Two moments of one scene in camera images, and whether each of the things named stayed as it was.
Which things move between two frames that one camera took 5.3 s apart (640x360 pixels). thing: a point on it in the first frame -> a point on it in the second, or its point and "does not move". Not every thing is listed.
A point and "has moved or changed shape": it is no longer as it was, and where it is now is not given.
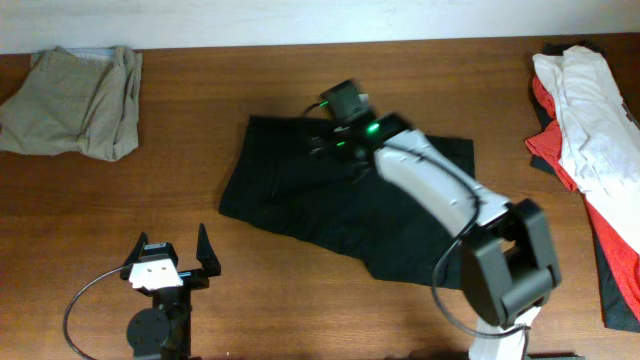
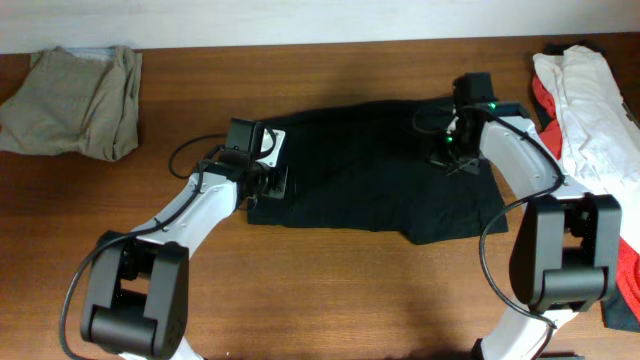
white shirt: (599, 140) does not move
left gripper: (197, 277) -> (277, 186)
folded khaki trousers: (73, 105) does not move
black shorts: (279, 178) has moved or changed shape
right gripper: (316, 144) -> (471, 165)
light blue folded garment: (101, 53) does not move
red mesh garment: (622, 257) does not move
